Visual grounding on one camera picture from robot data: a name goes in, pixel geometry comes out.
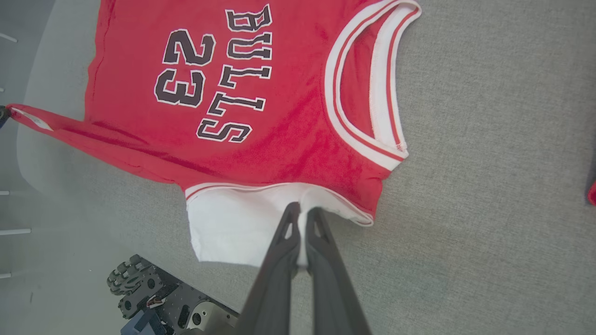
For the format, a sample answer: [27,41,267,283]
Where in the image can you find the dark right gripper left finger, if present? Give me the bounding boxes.
[237,202,302,335]

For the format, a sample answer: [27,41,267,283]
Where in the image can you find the dark robot wheeled base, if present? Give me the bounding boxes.
[120,254,244,335]

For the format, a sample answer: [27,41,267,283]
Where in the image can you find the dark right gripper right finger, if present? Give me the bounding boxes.
[306,208,373,335]

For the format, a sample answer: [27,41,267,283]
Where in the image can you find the red Bulls 23 jersey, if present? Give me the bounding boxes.
[7,0,422,270]

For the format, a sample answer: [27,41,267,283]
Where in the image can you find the black mecanum wheel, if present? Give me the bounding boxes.
[107,260,163,320]

